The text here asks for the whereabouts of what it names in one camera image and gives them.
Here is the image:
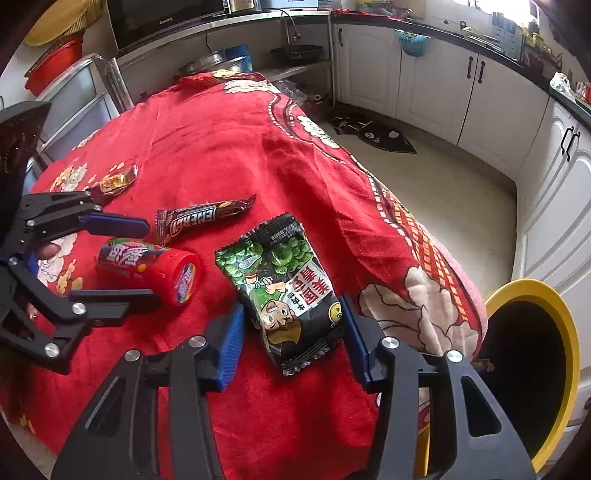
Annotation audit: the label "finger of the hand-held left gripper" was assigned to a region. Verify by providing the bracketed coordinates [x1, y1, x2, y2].
[0, 257, 162, 376]
[9, 191, 151, 254]

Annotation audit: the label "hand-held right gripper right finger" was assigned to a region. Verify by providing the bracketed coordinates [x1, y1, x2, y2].
[339, 293, 539, 480]

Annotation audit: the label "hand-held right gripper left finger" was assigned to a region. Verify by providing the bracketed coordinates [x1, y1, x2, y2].
[51, 304, 245, 480]

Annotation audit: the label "red candy canister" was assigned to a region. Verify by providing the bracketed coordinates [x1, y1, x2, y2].
[96, 236, 202, 306]

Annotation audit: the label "green pea snack packet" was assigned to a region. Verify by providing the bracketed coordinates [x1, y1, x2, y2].
[215, 212, 346, 377]

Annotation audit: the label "yellow trash bin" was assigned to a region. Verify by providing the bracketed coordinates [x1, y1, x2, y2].
[413, 278, 581, 476]

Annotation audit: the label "person's left hand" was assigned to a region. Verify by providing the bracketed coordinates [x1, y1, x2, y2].
[34, 241, 65, 263]

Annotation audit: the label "small brown candy wrapper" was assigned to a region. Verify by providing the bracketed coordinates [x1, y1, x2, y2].
[85, 164, 138, 206]

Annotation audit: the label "plastic drawer cabinet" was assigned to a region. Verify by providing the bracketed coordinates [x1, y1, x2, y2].
[23, 53, 122, 167]

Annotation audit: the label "red plastic basin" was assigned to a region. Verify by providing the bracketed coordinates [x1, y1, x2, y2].
[24, 37, 84, 95]

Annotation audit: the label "brown chocolate bar wrapper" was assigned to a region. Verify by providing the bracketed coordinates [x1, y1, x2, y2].
[156, 194, 257, 245]

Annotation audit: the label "round bamboo tray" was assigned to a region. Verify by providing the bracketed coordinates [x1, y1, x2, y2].
[24, 0, 105, 47]

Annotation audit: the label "red printed blanket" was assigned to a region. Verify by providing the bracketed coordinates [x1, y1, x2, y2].
[0, 69, 488, 480]

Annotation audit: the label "steel basin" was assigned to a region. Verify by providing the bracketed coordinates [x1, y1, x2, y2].
[179, 52, 232, 77]

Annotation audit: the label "black microwave oven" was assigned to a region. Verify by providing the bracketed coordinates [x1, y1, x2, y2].
[105, 0, 232, 52]

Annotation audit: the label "blue jar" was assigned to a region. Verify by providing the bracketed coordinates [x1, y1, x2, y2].
[222, 44, 254, 73]

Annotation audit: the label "black floor mat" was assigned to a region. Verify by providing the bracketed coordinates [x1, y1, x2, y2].
[329, 111, 417, 155]

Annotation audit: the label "clear plastic container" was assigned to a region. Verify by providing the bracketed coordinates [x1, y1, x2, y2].
[272, 78, 308, 104]

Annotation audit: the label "metal shelf rack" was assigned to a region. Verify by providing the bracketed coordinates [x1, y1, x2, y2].
[108, 9, 337, 107]

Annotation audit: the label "black pan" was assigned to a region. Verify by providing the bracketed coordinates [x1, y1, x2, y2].
[270, 44, 324, 63]

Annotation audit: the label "white kitchen cabinets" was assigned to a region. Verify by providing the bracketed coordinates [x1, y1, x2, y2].
[330, 21, 591, 430]

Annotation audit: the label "blue hanging bin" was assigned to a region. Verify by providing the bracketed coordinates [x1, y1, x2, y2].
[394, 28, 431, 57]

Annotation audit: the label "red cloth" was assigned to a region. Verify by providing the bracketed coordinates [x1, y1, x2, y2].
[332, 8, 402, 22]

